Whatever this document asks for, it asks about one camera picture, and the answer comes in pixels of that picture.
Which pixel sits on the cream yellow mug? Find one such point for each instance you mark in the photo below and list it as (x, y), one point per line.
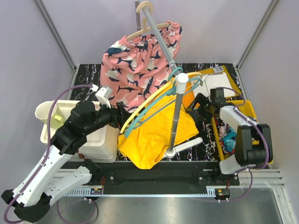
(42, 112)

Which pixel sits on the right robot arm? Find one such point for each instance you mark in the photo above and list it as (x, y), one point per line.
(227, 110)

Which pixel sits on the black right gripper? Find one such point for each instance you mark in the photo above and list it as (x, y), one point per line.
(201, 100)

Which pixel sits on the yellow plastic tray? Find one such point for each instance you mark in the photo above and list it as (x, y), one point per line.
(247, 107)

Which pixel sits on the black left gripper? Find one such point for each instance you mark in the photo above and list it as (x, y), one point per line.
(119, 115)

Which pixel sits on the white cable duct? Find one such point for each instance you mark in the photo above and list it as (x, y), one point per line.
(198, 191)

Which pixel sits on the comic print shorts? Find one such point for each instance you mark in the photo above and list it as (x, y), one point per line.
(225, 137)

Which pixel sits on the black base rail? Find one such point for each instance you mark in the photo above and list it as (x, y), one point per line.
(166, 175)

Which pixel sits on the beige wooden hanger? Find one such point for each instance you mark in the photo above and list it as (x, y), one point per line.
(147, 23)

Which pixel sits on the teal plastic hanger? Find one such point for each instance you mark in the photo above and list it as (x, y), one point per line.
(149, 109)

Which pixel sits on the pink patterned shorts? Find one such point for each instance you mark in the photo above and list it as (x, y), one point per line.
(134, 69)

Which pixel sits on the silver clothes rack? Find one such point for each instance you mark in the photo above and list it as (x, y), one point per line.
(176, 87)

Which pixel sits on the white paper booklet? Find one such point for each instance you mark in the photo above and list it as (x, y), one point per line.
(214, 80)

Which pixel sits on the yellow shorts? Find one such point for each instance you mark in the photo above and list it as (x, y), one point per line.
(146, 145)

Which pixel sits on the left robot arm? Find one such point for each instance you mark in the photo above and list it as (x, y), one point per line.
(33, 198)

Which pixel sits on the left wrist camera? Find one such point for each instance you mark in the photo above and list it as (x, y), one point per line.
(102, 94)

